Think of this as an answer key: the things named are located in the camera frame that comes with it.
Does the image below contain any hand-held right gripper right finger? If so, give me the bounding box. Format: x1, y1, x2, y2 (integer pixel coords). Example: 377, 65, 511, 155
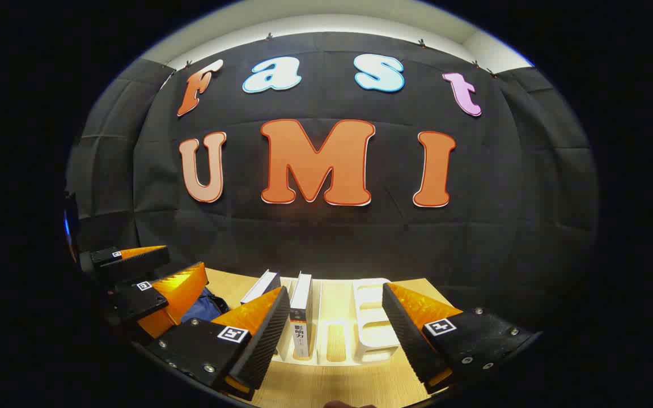
381, 282, 542, 395

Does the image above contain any black backdrop cloth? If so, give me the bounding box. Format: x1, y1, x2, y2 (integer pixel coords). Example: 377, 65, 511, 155
66, 31, 599, 335

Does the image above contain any white bookshelf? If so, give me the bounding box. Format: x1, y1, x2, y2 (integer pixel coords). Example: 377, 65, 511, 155
258, 276, 401, 366

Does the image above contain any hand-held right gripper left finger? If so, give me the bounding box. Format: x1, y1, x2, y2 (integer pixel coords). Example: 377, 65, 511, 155
145, 286, 292, 402

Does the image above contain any white spine book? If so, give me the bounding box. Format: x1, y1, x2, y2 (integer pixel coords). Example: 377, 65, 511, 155
290, 272, 314, 359

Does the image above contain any blue schoolbag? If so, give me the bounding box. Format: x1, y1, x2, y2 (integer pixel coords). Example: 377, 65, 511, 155
180, 286, 230, 325

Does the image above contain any blue cover book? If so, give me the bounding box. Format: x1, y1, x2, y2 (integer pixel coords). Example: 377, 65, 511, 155
240, 269, 282, 307

